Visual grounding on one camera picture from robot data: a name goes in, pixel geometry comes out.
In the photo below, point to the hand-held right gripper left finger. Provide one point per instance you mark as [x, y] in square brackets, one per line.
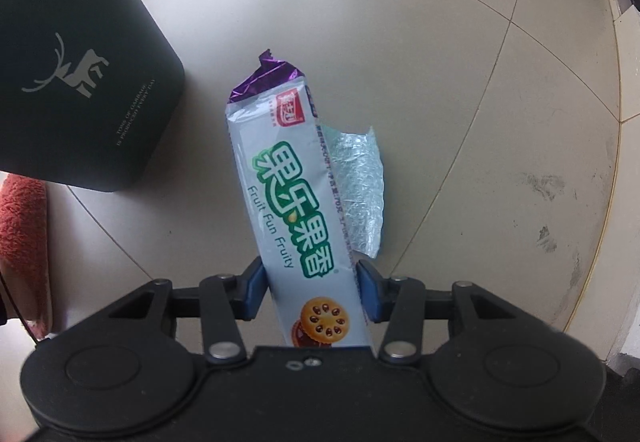
[255, 289]

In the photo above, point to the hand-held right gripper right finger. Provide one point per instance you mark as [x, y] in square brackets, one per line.
[367, 294]

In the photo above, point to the silver biscuit packet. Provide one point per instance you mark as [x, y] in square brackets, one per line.
[285, 182]

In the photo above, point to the dark green trash bin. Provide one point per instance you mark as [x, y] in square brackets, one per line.
[100, 22]

